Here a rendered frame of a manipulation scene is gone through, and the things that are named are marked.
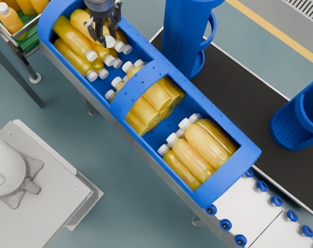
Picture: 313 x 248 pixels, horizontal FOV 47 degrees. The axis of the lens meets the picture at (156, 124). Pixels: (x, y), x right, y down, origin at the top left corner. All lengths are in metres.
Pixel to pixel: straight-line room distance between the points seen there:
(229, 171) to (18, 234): 0.71
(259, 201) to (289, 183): 0.91
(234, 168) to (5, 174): 0.68
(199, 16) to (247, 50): 1.08
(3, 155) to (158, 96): 0.51
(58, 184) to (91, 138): 1.15
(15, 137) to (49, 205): 0.27
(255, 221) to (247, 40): 1.61
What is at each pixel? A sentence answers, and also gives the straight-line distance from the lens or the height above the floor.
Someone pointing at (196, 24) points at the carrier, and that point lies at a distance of 1.74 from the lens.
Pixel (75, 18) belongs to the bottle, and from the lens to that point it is 1.35.
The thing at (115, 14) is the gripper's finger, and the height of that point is 1.33.
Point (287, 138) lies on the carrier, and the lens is 2.39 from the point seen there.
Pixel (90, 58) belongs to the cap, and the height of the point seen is 1.13.
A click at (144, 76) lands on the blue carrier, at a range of 1.18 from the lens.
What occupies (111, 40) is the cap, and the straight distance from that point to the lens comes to 1.25.
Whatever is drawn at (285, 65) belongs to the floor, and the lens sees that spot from 2.74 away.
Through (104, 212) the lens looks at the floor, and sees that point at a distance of 2.33.
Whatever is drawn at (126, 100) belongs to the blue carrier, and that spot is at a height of 1.20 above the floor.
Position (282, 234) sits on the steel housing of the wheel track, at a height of 0.93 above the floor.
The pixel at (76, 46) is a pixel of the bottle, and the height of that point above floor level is 1.14.
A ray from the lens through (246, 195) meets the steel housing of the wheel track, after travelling 1.45.
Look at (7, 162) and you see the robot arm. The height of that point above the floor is 1.28.
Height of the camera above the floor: 2.31
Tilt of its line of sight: 74 degrees down
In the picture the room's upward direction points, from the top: 7 degrees clockwise
